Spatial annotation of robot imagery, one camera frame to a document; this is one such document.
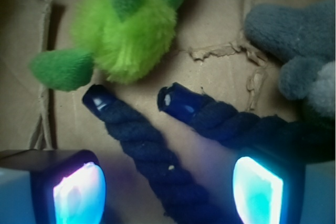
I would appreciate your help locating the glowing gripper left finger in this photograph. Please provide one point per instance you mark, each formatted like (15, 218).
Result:
(51, 187)

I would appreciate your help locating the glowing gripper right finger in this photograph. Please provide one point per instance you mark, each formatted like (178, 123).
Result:
(271, 188)

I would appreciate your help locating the grey plush mouse toy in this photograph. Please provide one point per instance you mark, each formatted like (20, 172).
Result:
(303, 39)

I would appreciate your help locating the green plush frog toy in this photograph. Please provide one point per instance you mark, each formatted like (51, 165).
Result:
(123, 38)

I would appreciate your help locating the brown paper bag bin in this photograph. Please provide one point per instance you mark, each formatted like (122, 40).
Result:
(196, 61)

